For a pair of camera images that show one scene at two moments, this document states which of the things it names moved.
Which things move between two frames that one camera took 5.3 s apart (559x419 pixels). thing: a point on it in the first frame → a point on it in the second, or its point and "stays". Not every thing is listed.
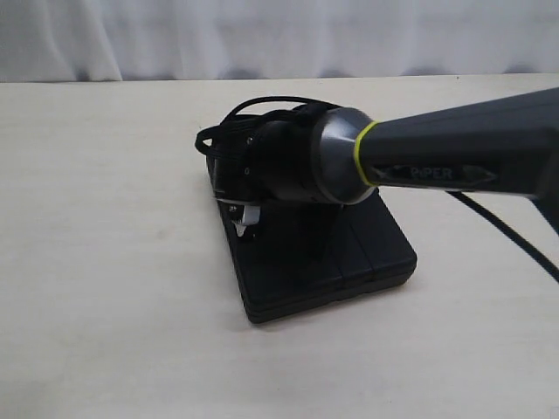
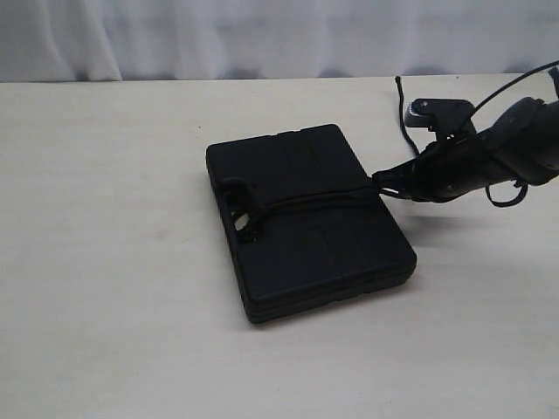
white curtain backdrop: x=81 y=41 stays
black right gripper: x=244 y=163 → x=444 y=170
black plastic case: x=279 y=281 stays
